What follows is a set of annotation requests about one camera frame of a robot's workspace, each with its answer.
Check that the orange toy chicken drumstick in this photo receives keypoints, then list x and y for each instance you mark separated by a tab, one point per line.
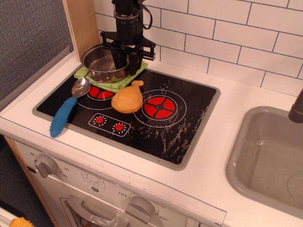
129	99

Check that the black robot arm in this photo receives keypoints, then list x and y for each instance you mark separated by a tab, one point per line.
129	7

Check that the grey plastic sink basin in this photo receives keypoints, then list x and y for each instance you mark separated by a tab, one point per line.
266	160

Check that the grey oven door handle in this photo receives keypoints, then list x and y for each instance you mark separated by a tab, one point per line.
93	213

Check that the stainless steel pot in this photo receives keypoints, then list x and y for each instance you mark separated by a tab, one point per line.
101	66

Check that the black toy stovetop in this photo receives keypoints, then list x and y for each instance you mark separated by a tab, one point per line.
165	130

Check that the orange object bottom left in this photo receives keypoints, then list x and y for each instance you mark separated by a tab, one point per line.
20	222

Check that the wooden side post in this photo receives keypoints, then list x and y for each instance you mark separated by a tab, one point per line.
82	24

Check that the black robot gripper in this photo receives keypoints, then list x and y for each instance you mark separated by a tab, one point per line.
129	32

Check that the blue handled metal spoon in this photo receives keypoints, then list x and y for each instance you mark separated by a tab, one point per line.
79	89

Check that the grey faucet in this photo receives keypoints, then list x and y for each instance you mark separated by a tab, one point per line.
296	111

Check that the grey left oven knob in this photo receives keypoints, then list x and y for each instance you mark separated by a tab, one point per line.
45	165

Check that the grey oven knob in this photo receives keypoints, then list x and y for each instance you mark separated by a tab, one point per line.
140	208
45	165

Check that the green folded cloth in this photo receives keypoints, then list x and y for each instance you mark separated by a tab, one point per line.
110	86

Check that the grey right oven knob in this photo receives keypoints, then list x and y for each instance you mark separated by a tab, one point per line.
140	208

